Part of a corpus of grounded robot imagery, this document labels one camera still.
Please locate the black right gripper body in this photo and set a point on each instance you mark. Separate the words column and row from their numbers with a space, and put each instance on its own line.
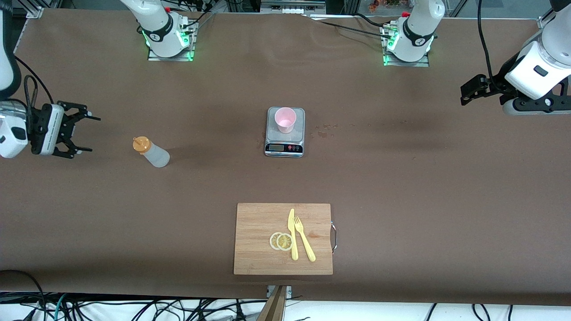
column 43, row 129

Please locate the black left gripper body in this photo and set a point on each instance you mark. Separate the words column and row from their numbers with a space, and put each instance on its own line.
column 496, row 82

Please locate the clear sauce bottle orange cap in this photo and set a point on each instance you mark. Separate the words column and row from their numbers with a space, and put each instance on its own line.
column 154, row 155

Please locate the pink plastic cup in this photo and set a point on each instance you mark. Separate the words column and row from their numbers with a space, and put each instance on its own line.
column 285, row 121

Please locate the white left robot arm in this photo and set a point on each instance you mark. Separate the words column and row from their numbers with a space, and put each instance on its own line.
column 417, row 31

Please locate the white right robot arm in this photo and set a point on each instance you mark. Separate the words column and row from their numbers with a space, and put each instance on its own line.
column 156, row 26

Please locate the brown paper table cover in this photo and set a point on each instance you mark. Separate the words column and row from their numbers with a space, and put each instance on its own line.
column 401, row 200

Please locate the silver digital kitchen scale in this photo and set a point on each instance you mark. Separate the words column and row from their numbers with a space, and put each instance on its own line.
column 285, row 145

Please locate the white power strip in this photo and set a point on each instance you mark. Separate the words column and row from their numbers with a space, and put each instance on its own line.
column 292, row 10

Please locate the wooden cutting board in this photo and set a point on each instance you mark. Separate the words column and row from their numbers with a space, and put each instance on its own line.
column 254, row 240

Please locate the yellow lemon slice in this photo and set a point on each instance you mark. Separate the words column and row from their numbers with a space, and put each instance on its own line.
column 284, row 242
column 272, row 240

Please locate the yellow plastic fork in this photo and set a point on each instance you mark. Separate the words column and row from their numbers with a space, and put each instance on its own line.
column 308, row 249

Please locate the yellow plastic knife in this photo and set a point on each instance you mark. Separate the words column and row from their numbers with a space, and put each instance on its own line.
column 294, row 252

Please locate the wooden beam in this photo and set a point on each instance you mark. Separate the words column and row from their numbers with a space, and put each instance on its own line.
column 274, row 307

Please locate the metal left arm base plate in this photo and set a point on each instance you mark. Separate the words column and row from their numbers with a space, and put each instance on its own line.
column 406, row 63

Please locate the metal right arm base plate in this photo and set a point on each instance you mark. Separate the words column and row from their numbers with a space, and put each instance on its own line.
column 169, row 58

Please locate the aluminium frame profile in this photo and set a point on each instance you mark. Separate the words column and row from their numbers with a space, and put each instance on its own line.
column 35, row 11

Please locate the small metal bracket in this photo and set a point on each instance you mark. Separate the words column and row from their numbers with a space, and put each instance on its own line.
column 288, row 292

